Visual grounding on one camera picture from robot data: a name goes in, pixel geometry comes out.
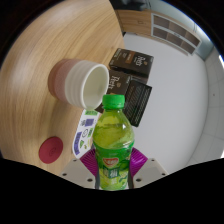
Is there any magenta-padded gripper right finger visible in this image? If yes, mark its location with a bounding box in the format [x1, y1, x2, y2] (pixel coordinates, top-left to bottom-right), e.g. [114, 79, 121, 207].
[130, 148, 169, 188]

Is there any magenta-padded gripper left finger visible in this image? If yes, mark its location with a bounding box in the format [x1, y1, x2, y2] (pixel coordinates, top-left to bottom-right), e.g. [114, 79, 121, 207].
[59, 148, 100, 189]

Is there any green drink bottle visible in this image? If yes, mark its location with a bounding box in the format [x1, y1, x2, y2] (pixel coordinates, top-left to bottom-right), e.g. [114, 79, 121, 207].
[92, 94, 136, 191]

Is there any flat round red coaster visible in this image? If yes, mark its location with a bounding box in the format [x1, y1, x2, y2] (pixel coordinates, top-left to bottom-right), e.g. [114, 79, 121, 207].
[38, 136, 64, 164]

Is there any printed white leaflet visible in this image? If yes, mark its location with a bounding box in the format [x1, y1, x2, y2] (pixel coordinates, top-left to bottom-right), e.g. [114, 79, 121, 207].
[72, 109, 101, 158]

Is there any black flat box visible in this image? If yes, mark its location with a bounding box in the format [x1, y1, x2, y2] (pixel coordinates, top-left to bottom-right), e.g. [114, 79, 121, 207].
[123, 78, 153, 128]

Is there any white and pink ribbed cup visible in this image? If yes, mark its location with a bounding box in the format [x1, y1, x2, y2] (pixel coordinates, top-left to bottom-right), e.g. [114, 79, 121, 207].
[47, 58, 110, 110]

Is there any dark brown upright carton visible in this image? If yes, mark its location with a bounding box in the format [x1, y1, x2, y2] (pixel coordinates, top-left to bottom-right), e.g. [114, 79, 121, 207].
[108, 48, 155, 79]

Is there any wooden shelf cabinet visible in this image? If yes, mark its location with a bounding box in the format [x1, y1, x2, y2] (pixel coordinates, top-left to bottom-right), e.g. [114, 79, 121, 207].
[114, 9, 204, 56]

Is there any black armchair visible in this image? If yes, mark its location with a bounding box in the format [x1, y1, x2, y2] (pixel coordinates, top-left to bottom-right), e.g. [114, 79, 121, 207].
[109, 0, 151, 11]

